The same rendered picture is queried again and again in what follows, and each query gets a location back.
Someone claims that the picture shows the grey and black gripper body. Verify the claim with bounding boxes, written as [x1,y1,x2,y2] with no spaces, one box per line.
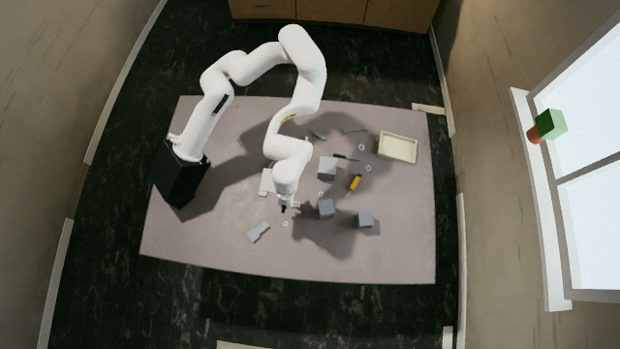
[277,193,295,207]

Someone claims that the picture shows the cream shallow rectangular tray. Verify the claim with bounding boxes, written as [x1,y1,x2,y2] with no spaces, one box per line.
[377,131,417,165]

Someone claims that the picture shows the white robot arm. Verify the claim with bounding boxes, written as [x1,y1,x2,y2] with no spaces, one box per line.
[169,24,326,201]

